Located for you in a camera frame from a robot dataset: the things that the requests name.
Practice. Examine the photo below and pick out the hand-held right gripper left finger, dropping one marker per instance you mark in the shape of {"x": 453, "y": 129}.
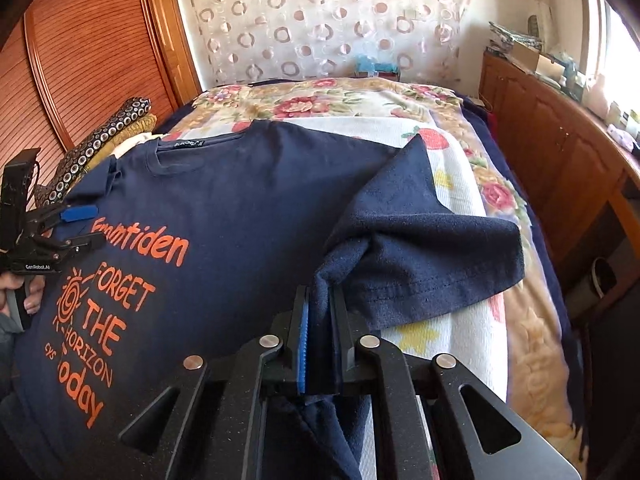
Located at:
{"x": 302, "y": 345}

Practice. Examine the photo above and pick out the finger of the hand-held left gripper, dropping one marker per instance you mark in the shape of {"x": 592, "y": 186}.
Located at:
{"x": 77, "y": 214}
{"x": 82, "y": 246}

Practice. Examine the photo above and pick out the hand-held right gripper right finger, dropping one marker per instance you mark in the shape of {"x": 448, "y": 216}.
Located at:
{"x": 347, "y": 332}

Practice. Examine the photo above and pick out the navy printed t-shirt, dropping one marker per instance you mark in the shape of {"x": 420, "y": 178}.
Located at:
{"x": 225, "y": 200}

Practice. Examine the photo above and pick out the person's left hand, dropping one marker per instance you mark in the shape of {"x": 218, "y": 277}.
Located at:
{"x": 36, "y": 300}

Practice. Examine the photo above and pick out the dark patterned pillow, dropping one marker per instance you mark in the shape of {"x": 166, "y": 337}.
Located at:
{"x": 100, "y": 137}

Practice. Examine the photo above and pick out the cream folded cloth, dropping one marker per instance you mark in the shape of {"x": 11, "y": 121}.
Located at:
{"x": 132, "y": 144}

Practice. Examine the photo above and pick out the yellow folded cloth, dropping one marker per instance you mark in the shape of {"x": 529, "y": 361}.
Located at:
{"x": 142, "y": 124}

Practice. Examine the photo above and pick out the wooden slatted wardrobe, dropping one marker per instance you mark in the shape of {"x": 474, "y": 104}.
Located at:
{"x": 90, "y": 60}

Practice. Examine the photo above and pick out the dark blue bedspread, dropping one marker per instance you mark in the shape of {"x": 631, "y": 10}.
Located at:
{"x": 540, "y": 260}

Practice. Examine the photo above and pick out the beige floral blanket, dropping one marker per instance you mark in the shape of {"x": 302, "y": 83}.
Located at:
{"x": 310, "y": 97}

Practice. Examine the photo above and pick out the dark round bin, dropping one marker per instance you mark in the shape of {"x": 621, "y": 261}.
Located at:
{"x": 595, "y": 285}

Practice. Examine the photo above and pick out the blue box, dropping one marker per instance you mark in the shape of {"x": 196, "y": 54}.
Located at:
{"x": 372, "y": 66}

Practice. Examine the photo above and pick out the wooden sideboard cabinet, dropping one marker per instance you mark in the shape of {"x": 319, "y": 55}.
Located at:
{"x": 550, "y": 135}

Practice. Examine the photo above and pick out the circle patterned sheer curtain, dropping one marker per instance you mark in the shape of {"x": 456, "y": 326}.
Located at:
{"x": 300, "y": 20}

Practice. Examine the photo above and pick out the cardboard box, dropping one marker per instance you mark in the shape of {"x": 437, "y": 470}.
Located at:
{"x": 530, "y": 57}

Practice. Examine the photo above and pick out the stack of patterned cloths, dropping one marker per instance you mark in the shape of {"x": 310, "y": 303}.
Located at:
{"x": 510, "y": 35}

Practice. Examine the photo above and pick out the pink vase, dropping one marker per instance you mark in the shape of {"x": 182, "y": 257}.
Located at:
{"x": 597, "y": 97}

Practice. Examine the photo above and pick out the window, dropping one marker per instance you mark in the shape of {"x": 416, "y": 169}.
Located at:
{"x": 600, "y": 20}

